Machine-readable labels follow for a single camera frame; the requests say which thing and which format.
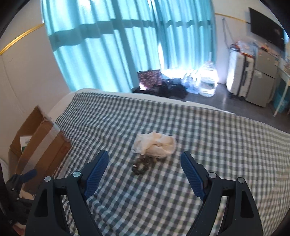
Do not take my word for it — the dark bead bracelet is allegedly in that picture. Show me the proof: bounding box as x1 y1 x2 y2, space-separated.
131 155 159 176

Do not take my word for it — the cream cloth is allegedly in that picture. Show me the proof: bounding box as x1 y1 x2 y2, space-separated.
131 132 177 158

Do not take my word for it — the green 999 medicine box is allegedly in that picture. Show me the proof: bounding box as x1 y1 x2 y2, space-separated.
20 136 32 153

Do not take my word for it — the brown cardboard box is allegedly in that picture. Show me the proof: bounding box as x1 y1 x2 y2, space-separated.
8 106 71 195

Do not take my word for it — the checkered tablecloth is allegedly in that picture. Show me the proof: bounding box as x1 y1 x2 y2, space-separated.
50 91 289 235

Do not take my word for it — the patterned gift bag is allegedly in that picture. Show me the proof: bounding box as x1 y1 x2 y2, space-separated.
137 70 162 90

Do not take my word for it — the grey mini fridge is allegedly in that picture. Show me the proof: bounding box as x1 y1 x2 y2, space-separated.
246 48 279 108

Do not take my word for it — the large water jug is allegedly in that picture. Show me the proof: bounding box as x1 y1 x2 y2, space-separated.
198 52 219 97

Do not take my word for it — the teal curtain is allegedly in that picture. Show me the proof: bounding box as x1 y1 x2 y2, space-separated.
41 1 217 92

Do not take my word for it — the white side table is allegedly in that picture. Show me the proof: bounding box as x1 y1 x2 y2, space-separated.
271 68 289 117

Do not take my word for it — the white suitcase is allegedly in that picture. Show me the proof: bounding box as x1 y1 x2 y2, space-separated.
226 50 255 98

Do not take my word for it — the black wall television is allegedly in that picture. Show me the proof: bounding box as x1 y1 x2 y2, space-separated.
249 7 285 52

